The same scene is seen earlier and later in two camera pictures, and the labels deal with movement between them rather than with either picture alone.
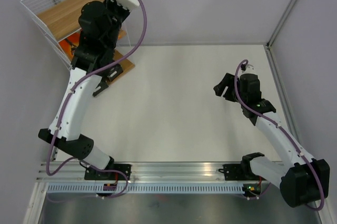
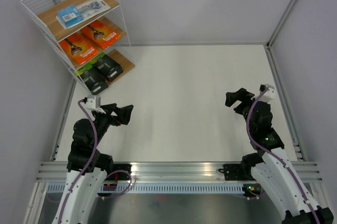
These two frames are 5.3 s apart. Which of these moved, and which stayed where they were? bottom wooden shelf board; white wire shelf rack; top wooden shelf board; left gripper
Moved: left gripper
Stayed: top wooden shelf board; bottom wooden shelf board; white wire shelf rack
